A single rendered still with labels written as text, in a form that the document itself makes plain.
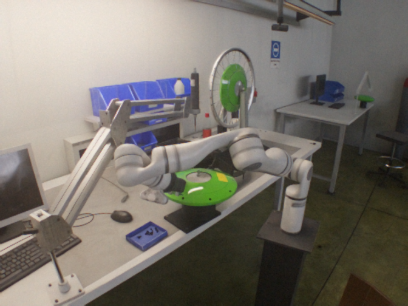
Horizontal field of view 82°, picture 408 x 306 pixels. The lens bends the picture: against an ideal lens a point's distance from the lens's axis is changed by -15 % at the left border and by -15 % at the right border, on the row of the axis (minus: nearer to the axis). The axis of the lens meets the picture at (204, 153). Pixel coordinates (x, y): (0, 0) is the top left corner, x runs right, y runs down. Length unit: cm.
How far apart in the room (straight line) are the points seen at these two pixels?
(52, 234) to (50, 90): 103
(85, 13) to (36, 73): 45
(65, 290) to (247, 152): 67
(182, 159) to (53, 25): 122
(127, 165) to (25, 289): 57
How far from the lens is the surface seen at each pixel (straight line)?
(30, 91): 163
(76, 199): 85
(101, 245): 108
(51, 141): 170
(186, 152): 67
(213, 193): 103
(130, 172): 65
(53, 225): 79
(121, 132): 87
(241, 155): 71
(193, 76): 124
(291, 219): 119
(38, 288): 100
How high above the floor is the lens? 157
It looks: 20 degrees down
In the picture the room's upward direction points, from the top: straight up
